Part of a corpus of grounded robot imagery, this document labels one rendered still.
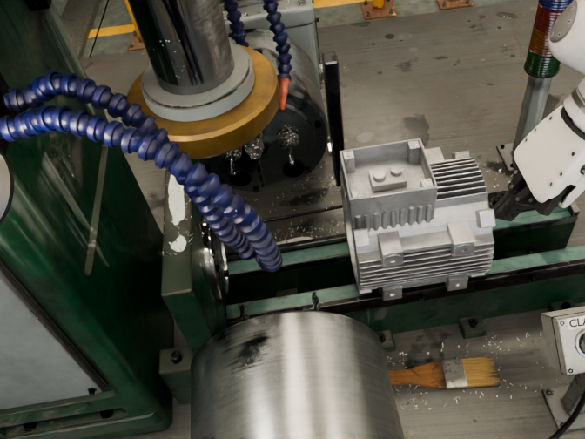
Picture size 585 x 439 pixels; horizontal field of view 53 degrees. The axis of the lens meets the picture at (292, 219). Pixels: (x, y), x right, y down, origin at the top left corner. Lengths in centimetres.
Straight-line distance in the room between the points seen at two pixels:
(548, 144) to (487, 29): 96
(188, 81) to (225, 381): 33
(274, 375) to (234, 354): 6
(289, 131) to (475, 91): 64
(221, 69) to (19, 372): 48
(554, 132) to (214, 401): 52
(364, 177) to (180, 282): 31
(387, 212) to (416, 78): 78
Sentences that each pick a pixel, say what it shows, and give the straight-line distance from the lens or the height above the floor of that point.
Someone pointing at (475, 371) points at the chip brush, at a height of 81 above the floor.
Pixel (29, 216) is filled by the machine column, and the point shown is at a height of 133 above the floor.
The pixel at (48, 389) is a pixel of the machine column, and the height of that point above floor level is 102.
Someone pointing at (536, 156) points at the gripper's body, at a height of 118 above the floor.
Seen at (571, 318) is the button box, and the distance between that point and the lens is 79.
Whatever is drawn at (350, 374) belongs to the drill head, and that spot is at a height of 114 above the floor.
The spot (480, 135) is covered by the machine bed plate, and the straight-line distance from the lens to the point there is 141.
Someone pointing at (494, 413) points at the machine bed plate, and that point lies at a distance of 103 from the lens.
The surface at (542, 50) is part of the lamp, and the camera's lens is 117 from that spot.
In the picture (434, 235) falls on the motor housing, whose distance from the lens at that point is 86.
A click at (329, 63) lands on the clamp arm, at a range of 85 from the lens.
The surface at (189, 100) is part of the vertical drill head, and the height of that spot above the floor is 136.
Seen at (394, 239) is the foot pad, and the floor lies 107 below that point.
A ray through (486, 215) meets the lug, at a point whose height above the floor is 109.
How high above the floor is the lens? 174
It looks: 49 degrees down
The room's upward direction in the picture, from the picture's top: 11 degrees counter-clockwise
